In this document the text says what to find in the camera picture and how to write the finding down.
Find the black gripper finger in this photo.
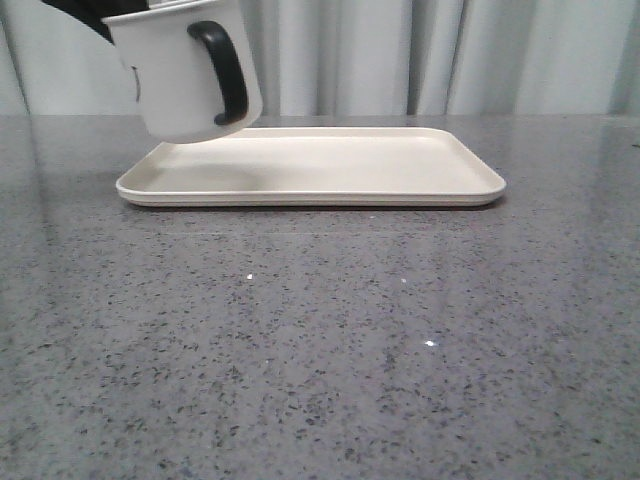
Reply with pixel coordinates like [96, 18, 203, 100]
[43, 0, 149, 44]

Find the white smiley mug black handle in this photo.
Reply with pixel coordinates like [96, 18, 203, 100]
[104, 1, 263, 144]

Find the cream rectangular plastic tray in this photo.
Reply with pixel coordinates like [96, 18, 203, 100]
[116, 127, 507, 207]

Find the pale grey-green curtain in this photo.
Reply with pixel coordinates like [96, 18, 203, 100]
[1, 1, 639, 116]

